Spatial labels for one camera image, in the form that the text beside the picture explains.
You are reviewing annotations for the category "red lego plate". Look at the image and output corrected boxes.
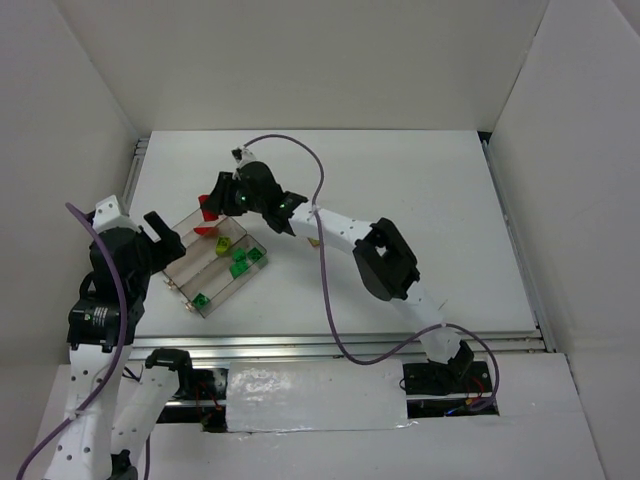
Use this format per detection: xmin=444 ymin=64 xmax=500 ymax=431
xmin=198 ymin=194 xmax=218 ymax=222

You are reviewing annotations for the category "red curved lego brick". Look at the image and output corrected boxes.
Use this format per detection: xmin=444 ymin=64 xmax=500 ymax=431
xmin=193 ymin=226 xmax=219 ymax=237

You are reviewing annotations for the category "lime small lego brick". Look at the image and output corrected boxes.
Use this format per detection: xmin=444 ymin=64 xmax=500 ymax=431
xmin=215 ymin=236 xmax=233 ymax=256

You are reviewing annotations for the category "green lego brick with print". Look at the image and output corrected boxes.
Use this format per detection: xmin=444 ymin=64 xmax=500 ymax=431
xmin=231 ymin=248 xmax=247 ymax=263

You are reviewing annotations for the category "green hollow lego brick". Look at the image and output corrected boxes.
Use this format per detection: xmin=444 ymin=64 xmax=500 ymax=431
xmin=192 ymin=293 xmax=210 ymax=310

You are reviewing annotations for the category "green curved lego brick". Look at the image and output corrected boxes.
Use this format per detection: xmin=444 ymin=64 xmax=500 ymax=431
xmin=246 ymin=248 xmax=264 ymax=263

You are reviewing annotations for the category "green square lego brick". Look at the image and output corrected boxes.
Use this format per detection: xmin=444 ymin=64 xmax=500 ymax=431
xmin=229 ymin=261 xmax=249 ymax=279

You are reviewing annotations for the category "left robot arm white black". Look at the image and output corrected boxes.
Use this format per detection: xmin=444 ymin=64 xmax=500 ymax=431
xmin=16 ymin=195 xmax=194 ymax=479

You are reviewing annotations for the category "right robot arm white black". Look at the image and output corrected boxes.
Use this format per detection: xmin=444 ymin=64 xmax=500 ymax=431
xmin=201 ymin=161 xmax=474 ymax=393

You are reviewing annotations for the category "clear bin near compartment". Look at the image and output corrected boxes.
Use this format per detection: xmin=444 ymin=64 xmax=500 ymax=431
xmin=172 ymin=235 xmax=268 ymax=318

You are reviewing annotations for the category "white tape cover panel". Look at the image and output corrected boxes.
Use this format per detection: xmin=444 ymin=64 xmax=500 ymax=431
xmin=226 ymin=360 xmax=409 ymax=433

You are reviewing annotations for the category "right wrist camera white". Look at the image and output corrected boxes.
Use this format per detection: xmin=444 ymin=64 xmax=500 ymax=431
xmin=231 ymin=146 xmax=257 ymax=169

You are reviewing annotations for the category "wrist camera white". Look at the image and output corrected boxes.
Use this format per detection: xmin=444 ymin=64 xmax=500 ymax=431
xmin=231 ymin=146 xmax=257 ymax=169
xmin=92 ymin=195 xmax=135 ymax=233

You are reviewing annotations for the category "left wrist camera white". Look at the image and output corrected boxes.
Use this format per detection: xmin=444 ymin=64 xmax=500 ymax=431
xmin=92 ymin=195 xmax=135 ymax=233

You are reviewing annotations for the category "aluminium rail frame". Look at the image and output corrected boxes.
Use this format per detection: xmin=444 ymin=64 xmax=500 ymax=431
xmin=130 ymin=130 xmax=546 ymax=364

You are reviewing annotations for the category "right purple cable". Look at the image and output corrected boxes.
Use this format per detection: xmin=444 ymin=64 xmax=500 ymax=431
xmin=242 ymin=133 xmax=501 ymax=414

